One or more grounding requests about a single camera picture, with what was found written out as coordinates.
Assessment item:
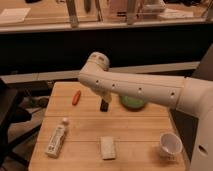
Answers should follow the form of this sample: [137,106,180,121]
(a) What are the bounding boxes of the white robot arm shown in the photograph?
[78,52,213,171]

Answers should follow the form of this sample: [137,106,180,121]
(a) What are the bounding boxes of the green ceramic bowl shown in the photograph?
[120,96,145,110]

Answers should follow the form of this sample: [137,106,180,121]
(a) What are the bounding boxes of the white ceramic cup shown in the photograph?
[158,133,183,157]

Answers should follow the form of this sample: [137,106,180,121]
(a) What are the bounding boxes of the black rectangular block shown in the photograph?
[100,100,109,112]

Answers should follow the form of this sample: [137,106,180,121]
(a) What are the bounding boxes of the wooden table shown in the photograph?
[29,82,185,171]

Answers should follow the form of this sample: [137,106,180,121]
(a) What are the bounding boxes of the white sponge block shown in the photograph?
[100,136,116,160]

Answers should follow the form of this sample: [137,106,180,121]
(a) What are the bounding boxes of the white tube bottle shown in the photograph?
[45,118,69,158]

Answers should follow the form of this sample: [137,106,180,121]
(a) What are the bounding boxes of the dark panel at right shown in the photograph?
[170,43,213,160]

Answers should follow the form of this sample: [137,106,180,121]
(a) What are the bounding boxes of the black chair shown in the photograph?
[0,78,41,167]

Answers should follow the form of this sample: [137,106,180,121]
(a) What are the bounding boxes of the white paper sheet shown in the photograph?
[0,8,30,24]

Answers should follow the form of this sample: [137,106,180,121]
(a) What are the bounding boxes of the metal frame post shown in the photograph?
[66,0,78,28]

